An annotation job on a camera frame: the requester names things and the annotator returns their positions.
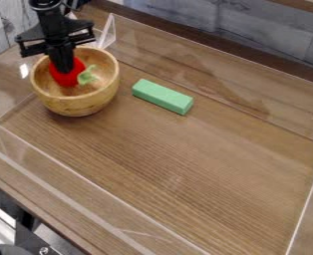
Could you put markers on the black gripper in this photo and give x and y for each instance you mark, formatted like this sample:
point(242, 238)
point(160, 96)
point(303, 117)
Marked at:
point(54, 36)

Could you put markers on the red knitted fruit green leaf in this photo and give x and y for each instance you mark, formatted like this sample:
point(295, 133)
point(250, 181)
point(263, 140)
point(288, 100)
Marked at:
point(78, 77)

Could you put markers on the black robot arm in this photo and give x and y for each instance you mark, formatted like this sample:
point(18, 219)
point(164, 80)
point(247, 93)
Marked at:
point(52, 5)

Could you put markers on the wooden bowl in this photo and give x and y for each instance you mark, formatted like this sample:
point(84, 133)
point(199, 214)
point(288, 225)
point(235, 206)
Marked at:
point(80, 100)

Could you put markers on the green rectangular block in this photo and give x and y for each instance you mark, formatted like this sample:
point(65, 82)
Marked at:
point(163, 97)

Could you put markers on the clear acrylic tray walls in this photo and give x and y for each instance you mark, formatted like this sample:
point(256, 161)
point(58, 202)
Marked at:
point(137, 181)

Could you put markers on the black metal table bracket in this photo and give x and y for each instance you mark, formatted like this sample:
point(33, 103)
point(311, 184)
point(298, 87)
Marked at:
point(30, 242)

